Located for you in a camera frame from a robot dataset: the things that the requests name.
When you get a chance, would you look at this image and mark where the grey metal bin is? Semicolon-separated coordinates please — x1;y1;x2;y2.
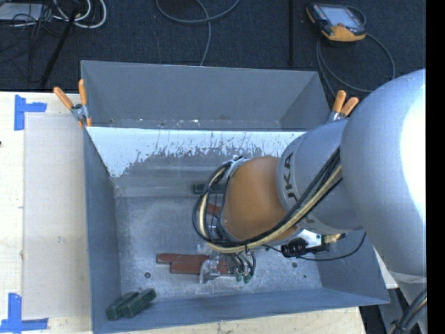
80;59;391;334

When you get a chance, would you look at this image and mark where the dark green flat block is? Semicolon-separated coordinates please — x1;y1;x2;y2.
193;182;227;193
105;291;140;321
120;287;158;319

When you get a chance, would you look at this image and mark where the pale wood flat board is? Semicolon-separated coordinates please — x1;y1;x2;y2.
21;111;92;321

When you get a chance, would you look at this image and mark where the black cylinder on white bracket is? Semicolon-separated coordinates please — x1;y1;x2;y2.
280;229;346;259

